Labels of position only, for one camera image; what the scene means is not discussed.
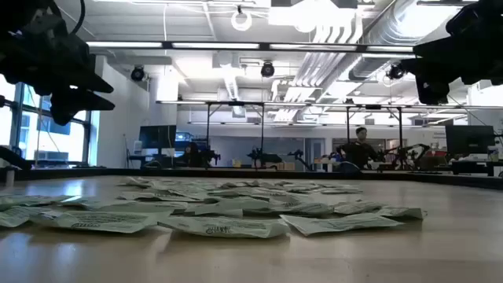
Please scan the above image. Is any right white sugar packet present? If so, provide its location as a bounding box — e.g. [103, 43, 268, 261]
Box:
[156, 188, 213, 202]

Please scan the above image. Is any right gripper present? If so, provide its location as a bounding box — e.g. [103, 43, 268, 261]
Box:
[400, 27, 503, 105]

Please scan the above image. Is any white ring light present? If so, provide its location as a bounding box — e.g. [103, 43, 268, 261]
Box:
[230, 9, 253, 32]

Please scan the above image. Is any black ceiling camera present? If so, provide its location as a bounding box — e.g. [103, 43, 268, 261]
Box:
[387, 63, 406, 80]
[130, 65, 146, 83]
[260, 61, 276, 79]

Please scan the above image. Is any green Stevia sweetener packet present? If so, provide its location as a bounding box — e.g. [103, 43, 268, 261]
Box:
[279, 212, 404, 237]
[184, 198, 272, 218]
[117, 191, 166, 202]
[243, 200, 335, 217]
[157, 215, 291, 239]
[30, 210, 172, 234]
[0, 195, 74, 211]
[375, 206, 428, 220]
[0, 206, 54, 229]
[259, 189, 307, 200]
[207, 188, 264, 199]
[333, 200, 386, 215]

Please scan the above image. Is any black ceiling light rail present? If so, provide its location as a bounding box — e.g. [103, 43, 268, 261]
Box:
[86, 40, 416, 53]

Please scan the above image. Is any black aluminium table frame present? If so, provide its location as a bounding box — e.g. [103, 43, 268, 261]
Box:
[0, 145, 503, 190]

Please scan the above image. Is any black computer monitor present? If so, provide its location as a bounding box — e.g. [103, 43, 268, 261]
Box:
[445, 124, 495, 156]
[138, 124, 178, 149]

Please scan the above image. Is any large window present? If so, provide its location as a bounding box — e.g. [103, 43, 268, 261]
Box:
[0, 74, 99, 167]

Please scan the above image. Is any black robot station frame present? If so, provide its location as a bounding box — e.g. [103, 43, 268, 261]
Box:
[204, 101, 266, 170]
[345, 104, 404, 170]

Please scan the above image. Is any center white sugar packet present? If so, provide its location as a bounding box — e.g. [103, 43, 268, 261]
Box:
[117, 200, 189, 215]

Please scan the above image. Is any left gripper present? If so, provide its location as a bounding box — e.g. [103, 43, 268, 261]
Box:
[0, 27, 116, 127]

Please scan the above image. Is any silver ventilation duct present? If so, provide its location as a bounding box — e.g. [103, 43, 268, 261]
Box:
[349, 0, 445, 82]

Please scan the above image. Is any person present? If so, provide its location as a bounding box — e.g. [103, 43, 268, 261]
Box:
[336, 126, 380, 171]
[182, 141, 204, 168]

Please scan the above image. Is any top-left white sugar packet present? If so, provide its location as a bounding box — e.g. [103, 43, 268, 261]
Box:
[58, 197, 130, 211]

